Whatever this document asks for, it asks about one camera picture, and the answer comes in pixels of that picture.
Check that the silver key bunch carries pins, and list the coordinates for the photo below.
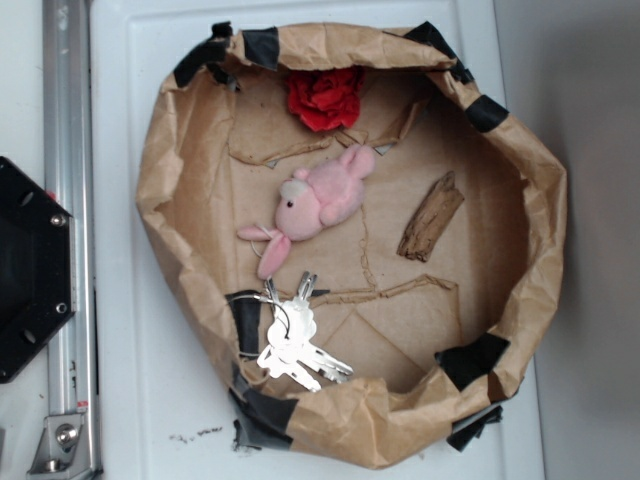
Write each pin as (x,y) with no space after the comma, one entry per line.
(289,350)

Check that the brown wood chip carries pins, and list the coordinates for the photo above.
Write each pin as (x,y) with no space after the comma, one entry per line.
(431,219)

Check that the brown paper bin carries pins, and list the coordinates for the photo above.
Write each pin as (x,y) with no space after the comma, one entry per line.
(431,343)

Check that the aluminium extrusion rail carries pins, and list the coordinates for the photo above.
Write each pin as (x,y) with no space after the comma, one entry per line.
(72,352)

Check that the red crumpled tissue flower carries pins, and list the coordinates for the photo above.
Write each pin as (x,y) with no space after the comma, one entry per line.
(328,99)

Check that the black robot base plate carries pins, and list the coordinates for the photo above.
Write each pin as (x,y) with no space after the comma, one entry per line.
(36,274)

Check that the metal corner bracket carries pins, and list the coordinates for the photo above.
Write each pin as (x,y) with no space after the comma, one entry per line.
(63,449)

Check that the pink plush bunny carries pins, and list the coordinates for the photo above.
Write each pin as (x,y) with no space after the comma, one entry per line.
(311,201)

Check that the white tray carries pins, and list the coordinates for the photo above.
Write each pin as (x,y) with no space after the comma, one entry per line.
(164,412)

